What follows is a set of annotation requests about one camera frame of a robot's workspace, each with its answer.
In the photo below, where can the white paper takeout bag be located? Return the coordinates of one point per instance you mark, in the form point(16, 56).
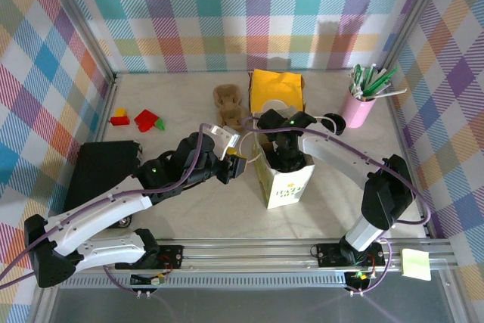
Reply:
point(287, 190)

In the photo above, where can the brown pulp cup carrier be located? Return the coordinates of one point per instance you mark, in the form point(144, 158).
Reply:
point(227, 96)

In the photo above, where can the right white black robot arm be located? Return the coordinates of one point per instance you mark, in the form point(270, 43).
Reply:
point(385, 194)

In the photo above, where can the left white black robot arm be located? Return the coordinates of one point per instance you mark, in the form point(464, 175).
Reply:
point(98, 209)

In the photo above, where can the green toy block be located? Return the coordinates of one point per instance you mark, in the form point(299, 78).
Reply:
point(161, 125)

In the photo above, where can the yellow napkin stack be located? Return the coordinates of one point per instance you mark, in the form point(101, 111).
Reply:
point(276, 84)

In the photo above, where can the large red toy block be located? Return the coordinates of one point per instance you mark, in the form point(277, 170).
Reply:
point(145, 120)

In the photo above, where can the pink straw holder cup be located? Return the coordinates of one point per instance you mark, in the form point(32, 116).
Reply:
point(359, 107)

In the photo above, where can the small red toy block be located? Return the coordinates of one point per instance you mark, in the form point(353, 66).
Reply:
point(120, 121)

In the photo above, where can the black flat box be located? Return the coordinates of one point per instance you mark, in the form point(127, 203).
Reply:
point(102, 164)

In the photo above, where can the yellow toy block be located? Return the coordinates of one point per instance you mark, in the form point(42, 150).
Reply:
point(121, 112)

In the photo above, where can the white wrapped straw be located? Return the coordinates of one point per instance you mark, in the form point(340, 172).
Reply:
point(382, 74)
point(357, 75)
point(389, 94)

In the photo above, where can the small electronics board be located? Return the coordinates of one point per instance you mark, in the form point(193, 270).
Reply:
point(359, 276)
point(151, 280)

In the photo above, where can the pale green sticky note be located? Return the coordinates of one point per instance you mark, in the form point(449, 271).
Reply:
point(416, 264)

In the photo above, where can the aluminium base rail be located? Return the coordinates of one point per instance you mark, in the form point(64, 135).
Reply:
point(246, 258)

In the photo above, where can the aluminium side rail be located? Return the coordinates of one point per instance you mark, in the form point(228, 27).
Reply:
point(400, 126)
point(103, 111)

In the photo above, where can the aluminium frame post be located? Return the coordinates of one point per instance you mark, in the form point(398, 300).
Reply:
point(80, 16)
point(411, 16)

